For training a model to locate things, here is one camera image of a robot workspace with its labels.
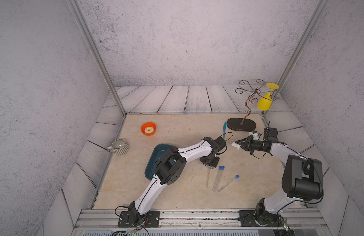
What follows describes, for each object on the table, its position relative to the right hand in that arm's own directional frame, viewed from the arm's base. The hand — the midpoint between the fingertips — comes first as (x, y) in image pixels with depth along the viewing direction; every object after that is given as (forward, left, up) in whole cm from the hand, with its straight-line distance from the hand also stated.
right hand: (237, 141), depth 88 cm
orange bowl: (+17, +58, -8) cm, 61 cm away
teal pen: (+20, +3, -13) cm, 24 cm away
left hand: (-11, +13, -13) cm, 22 cm away
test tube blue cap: (-17, +17, -13) cm, 27 cm away
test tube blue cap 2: (-17, +12, -13) cm, 24 cm away
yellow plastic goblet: (+24, -20, +9) cm, 32 cm away
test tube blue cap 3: (-16, +1, -13) cm, 21 cm away
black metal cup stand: (+22, -14, -11) cm, 28 cm away
